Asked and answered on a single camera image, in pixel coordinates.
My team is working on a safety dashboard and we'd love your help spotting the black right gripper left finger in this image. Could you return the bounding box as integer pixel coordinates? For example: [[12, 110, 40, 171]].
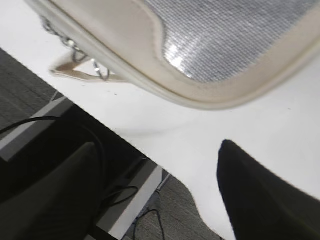
[[0, 142, 103, 240]]

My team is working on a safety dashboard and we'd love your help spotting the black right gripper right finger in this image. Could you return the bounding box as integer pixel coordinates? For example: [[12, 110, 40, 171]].
[[216, 140, 320, 240]]

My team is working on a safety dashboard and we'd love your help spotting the silver zipper pull ring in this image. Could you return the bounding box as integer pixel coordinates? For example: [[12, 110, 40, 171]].
[[41, 16, 111, 82]]

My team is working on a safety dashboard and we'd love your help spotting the cream insulated lunch bag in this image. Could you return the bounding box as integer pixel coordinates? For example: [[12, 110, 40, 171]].
[[28, 0, 320, 110]]

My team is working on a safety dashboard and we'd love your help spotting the black floor cable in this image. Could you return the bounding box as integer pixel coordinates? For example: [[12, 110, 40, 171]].
[[0, 116, 166, 240]]

